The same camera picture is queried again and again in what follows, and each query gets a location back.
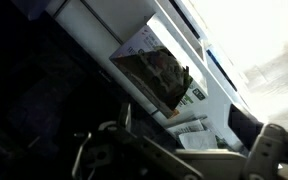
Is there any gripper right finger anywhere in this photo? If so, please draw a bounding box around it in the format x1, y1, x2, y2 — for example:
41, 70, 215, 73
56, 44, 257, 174
227, 103, 288, 180

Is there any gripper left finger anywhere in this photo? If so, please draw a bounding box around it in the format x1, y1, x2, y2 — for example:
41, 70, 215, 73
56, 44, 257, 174
72, 103, 203, 180

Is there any printed paper booklet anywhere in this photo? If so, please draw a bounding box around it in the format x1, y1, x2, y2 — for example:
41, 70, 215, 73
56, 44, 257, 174
166, 114, 228, 149

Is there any white cardboard box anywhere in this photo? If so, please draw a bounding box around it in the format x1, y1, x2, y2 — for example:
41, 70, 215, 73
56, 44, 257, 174
108, 24, 209, 120

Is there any dark blue flat box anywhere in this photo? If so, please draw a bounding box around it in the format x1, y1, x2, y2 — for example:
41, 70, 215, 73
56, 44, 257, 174
12, 0, 57, 22

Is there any white packet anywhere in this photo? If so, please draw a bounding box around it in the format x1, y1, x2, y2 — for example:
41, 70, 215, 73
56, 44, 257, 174
178, 129, 218, 150

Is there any white TV cabinet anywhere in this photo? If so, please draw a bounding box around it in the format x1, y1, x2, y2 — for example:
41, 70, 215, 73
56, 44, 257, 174
45, 0, 252, 154

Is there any black flat screen TV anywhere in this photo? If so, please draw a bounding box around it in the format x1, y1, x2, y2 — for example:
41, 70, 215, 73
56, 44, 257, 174
0, 0, 172, 180

